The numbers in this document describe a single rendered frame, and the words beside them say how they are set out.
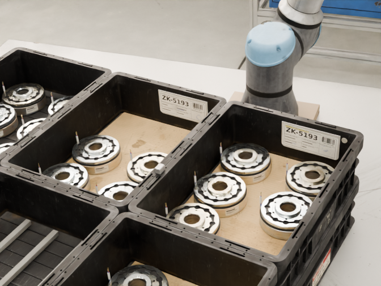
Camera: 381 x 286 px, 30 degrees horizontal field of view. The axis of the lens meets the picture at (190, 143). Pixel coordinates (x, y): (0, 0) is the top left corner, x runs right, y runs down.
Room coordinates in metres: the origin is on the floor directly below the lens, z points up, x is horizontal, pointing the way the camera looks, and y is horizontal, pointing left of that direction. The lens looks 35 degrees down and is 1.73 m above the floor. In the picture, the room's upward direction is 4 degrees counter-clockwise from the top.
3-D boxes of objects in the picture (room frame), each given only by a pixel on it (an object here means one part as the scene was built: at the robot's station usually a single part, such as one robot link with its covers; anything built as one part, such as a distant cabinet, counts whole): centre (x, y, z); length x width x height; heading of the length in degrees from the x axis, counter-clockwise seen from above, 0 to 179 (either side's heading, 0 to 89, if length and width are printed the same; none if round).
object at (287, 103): (1.52, -0.21, 0.78); 0.15 x 0.15 x 0.10
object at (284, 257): (1.04, -0.11, 0.92); 0.40 x 0.30 x 0.02; 147
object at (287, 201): (1.00, -0.17, 0.86); 0.05 x 0.05 x 0.01
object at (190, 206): (0.98, 0.01, 0.86); 0.10 x 0.10 x 0.01
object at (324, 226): (1.04, -0.11, 0.87); 0.40 x 0.30 x 0.11; 147
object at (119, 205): (1.20, 0.14, 0.92); 0.40 x 0.30 x 0.02; 147
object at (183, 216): (0.98, 0.01, 0.86); 0.05 x 0.05 x 0.01
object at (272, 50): (1.53, -0.21, 0.89); 0.13 x 0.12 x 0.14; 148
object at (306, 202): (1.00, -0.17, 0.86); 0.10 x 0.10 x 0.01
